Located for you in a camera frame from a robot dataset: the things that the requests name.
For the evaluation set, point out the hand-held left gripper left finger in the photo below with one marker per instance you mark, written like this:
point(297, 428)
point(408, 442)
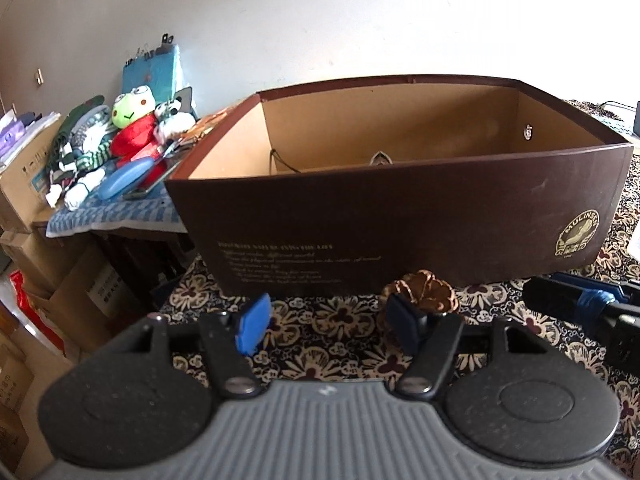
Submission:
point(255, 325)

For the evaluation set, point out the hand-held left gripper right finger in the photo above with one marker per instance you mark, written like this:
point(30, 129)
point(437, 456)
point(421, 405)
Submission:
point(405, 325)

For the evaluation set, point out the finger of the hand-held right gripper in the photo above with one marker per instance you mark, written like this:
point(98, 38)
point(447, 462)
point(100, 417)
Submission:
point(625, 345)
point(555, 295)

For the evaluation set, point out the large brown pine cone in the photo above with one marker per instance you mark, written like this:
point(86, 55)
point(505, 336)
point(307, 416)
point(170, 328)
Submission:
point(432, 290)

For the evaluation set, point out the brown cardboard box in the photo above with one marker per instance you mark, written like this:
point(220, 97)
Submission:
point(400, 210)

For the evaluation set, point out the dark wooden side table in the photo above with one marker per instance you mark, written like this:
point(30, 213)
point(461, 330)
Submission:
point(135, 255)

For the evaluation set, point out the cardboard box with white label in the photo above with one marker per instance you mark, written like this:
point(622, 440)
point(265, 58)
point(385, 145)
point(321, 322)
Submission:
point(100, 300)

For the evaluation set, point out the grey tablet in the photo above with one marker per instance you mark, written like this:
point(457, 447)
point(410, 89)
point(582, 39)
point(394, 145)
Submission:
point(162, 177)

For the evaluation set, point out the blue patterned cloth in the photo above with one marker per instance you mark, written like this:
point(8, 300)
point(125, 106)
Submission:
point(115, 215)

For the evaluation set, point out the blue glasses case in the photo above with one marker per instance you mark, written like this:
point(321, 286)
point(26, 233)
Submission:
point(122, 180)

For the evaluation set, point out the orange cover book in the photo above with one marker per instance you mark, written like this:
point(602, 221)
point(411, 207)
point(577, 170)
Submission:
point(210, 122)

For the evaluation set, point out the black and white plush toy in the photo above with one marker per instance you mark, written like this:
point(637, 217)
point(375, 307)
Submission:
point(175, 122)

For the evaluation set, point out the small cardboard box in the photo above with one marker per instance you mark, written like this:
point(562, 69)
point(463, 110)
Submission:
point(45, 260)

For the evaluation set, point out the red plastic bag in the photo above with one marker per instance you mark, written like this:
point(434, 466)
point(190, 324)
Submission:
point(30, 305)

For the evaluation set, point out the green striped plush toy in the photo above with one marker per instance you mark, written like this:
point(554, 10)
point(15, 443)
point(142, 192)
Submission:
point(95, 156)

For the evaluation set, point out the grey patterned cloth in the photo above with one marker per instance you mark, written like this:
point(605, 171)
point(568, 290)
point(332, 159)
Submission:
point(92, 132)

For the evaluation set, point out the printed cardboard box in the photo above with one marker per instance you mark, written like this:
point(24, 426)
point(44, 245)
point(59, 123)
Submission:
point(15, 410)

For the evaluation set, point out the large cardboard box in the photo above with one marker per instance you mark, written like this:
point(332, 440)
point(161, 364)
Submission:
point(25, 185)

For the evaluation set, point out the teal bag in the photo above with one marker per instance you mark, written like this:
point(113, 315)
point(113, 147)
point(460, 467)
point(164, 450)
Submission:
point(150, 70)

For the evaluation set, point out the dark green cloth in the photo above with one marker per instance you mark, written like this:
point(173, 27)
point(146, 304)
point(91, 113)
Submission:
point(75, 115)

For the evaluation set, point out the white papers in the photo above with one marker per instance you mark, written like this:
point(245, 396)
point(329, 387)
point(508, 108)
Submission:
point(37, 132)

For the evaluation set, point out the black binder clip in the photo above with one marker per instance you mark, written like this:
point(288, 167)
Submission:
point(167, 40)

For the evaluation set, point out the purple tissue pack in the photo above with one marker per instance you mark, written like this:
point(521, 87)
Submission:
point(11, 132)

